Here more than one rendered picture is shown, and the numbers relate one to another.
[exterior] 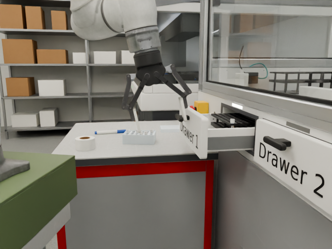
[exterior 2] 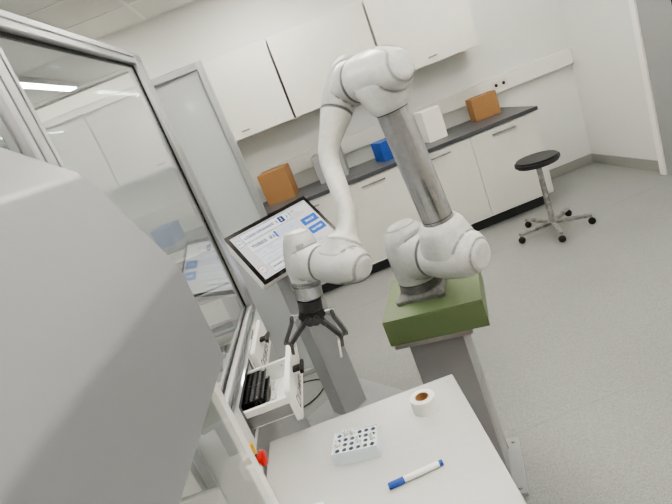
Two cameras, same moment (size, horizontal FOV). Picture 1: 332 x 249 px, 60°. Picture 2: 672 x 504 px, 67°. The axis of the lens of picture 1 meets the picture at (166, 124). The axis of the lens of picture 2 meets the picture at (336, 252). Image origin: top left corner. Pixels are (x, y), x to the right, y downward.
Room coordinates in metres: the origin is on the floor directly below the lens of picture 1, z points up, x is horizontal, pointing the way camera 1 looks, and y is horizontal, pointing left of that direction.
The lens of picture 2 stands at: (2.21, 0.44, 1.62)
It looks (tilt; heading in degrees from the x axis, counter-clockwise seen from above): 16 degrees down; 191
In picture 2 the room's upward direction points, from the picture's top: 22 degrees counter-clockwise
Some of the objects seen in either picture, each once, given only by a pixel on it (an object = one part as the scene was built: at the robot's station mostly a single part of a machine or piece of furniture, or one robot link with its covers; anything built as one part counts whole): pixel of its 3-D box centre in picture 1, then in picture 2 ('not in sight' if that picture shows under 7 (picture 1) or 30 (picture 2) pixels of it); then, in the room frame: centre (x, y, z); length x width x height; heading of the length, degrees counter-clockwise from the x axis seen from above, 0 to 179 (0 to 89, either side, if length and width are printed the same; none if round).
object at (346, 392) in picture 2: not in sight; (325, 335); (-0.14, -0.21, 0.51); 0.50 x 0.45 x 1.02; 46
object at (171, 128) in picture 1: (173, 128); not in sight; (1.33, -0.04, 0.77); 0.13 x 0.09 x 0.02; 95
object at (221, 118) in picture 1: (222, 118); (261, 383); (0.87, -0.17, 0.90); 0.18 x 0.02 x 0.01; 9
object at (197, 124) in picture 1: (191, 127); (294, 378); (0.86, -0.08, 0.87); 0.29 x 0.02 x 0.11; 9
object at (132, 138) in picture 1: (139, 137); (357, 444); (1.12, 0.11, 0.78); 0.12 x 0.08 x 0.04; 87
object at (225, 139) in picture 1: (255, 128); (233, 404); (0.89, -0.28, 0.86); 0.40 x 0.26 x 0.06; 99
